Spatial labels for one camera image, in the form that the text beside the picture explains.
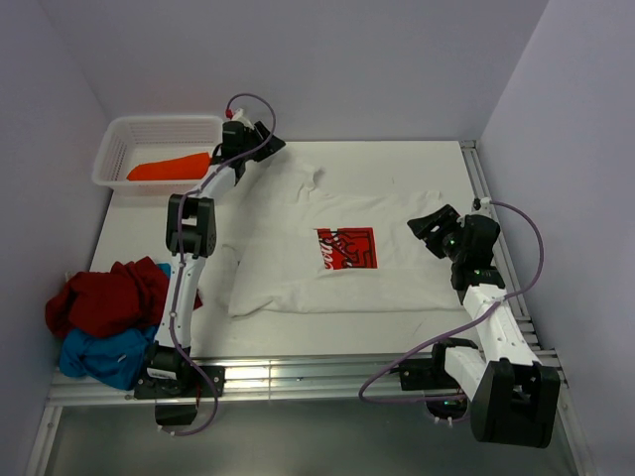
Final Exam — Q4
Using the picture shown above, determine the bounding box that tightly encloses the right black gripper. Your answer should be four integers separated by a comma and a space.
408, 203, 467, 263

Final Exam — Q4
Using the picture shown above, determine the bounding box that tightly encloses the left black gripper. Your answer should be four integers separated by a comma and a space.
241, 122, 286, 163

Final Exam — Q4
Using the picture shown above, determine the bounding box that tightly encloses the white printed t-shirt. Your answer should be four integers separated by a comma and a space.
228, 158, 459, 317

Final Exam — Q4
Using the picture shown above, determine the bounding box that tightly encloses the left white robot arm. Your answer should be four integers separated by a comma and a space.
146, 117, 286, 396

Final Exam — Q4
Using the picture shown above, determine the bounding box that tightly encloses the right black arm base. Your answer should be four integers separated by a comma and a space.
393, 358, 469, 426

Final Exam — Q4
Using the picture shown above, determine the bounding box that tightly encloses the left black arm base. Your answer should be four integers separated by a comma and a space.
133, 372, 213, 428

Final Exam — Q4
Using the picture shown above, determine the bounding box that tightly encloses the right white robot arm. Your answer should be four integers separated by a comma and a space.
408, 205, 561, 448

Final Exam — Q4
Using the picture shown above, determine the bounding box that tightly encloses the orange rolled t-shirt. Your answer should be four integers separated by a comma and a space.
127, 152, 211, 181

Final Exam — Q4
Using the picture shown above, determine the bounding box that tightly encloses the white plastic basket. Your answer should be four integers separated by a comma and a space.
91, 115, 223, 196

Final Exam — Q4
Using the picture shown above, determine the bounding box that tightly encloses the dark red t-shirt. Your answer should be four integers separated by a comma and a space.
44, 255, 204, 341

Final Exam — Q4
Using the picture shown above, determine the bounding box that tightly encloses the blue t-shirt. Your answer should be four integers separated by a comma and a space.
59, 262, 171, 390

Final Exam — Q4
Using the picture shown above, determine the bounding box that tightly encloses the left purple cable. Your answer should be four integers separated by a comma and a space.
168, 92, 277, 437

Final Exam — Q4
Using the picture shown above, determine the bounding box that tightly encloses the purple cable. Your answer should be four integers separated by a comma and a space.
168, 92, 277, 437
357, 200, 546, 408

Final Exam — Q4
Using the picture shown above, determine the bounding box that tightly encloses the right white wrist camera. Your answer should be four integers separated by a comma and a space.
472, 197, 491, 211

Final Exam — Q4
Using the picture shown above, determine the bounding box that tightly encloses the right side aluminium rail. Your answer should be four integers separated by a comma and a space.
458, 139, 547, 351

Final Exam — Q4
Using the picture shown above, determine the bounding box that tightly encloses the aluminium rail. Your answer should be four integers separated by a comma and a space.
458, 139, 547, 351
45, 354, 395, 408

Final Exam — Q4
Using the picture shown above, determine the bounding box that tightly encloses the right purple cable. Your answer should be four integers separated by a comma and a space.
357, 200, 546, 408

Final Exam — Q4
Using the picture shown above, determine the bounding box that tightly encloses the front aluminium rail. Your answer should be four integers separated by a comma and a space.
45, 354, 395, 408

